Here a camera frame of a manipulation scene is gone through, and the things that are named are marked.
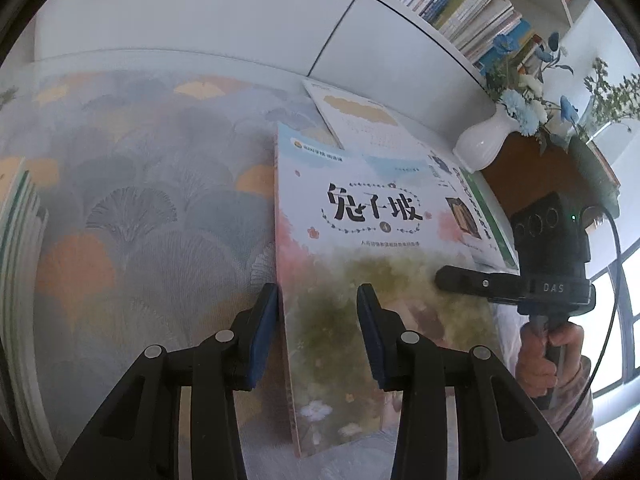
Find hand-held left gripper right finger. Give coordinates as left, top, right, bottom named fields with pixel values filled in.
left=356, top=284, right=581, bottom=480

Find person's right hand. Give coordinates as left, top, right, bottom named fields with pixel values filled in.
left=515, top=320, right=585, bottom=399

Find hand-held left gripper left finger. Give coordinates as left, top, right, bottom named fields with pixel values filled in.
left=56, top=283, right=279, bottom=480

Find white vase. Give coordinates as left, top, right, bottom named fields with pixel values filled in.
left=452, top=104, right=517, bottom=173

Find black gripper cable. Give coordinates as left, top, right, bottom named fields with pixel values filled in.
left=555, top=204, right=625, bottom=436

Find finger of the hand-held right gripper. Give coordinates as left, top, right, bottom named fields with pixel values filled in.
left=434, top=266, right=525, bottom=305

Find bright window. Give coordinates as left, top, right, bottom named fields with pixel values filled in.
left=585, top=255, right=640, bottom=461

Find green potted plant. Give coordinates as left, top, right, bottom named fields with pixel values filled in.
left=565, top=57, right=640, bottom=202

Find green bordered book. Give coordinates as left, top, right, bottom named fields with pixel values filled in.
left=427, top=149, right=522, bottom=270

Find pastel floral book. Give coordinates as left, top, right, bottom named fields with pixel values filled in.
left=274, top=121, right=502, bottom=459

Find row of pale shelved books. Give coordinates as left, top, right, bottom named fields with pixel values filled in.
left=372, top=0, right=546, bottom=71

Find blue artificial flowers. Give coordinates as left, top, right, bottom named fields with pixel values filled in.
left=477, top=32, right=578, bottom=138

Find stack of thin books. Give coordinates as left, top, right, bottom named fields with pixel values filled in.
left=0, top=156, right=51, bottom=461

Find brown wooden stand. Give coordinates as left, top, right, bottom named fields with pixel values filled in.
left=480, top=130, right=621, bottom=223

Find person's right forearm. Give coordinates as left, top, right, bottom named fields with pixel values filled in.
left=540, top=355, right=608, bottom=480

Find white book with tan band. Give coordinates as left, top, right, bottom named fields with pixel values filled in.
left=301, top=78, right=437, bottom=157

